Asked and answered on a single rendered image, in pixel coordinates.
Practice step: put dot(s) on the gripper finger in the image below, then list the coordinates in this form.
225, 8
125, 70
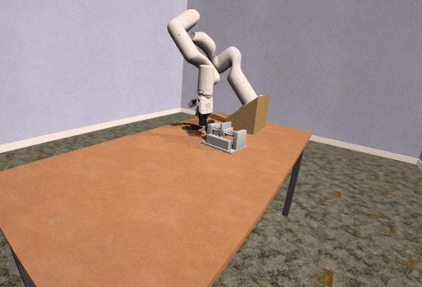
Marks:
200, 116
206, 117

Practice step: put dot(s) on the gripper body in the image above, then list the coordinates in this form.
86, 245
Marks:
204, 104

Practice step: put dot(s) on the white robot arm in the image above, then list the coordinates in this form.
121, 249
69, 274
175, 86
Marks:
209, 69

